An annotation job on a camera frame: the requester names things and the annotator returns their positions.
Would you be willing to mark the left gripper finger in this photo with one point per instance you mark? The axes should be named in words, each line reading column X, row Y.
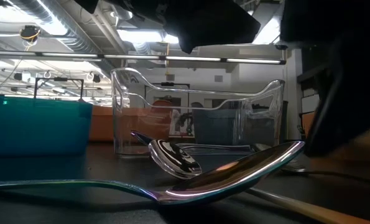
column 209, row 21

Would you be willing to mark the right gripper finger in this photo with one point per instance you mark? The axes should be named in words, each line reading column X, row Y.
column 352, row 93

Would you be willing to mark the clear plastic bin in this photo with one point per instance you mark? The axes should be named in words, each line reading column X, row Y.
column 273, row 102

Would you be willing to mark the small orange tray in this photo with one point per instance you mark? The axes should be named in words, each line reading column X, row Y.
column 358, row 146

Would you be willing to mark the long ceiling light bar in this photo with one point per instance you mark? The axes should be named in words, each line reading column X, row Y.
column 79, row 56

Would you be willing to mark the black metal rack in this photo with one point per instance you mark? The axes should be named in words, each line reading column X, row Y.
column 58, row 79

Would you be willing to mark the large orange plastic bin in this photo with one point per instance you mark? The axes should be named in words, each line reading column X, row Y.
column 102, row 124

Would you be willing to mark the small blue tray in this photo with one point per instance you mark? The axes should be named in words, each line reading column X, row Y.
column 38, row 124

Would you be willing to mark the pile of assorted spoons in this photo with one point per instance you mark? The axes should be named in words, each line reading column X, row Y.
column 79, row 165

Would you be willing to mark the silver ventilation duct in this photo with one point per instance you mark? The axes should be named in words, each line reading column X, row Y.
column 63, row 31

